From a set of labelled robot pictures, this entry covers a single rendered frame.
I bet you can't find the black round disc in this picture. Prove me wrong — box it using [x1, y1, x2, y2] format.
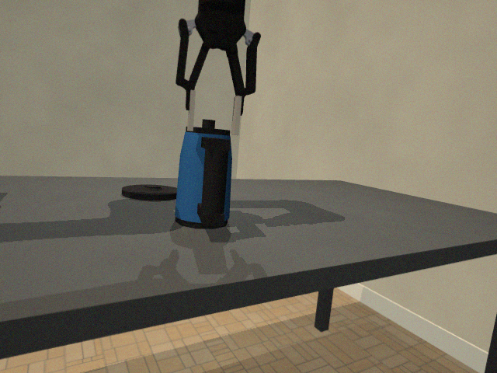
[122, 184, 177, 200]

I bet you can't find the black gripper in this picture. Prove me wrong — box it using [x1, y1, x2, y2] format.
[176, 0, 261, 135]

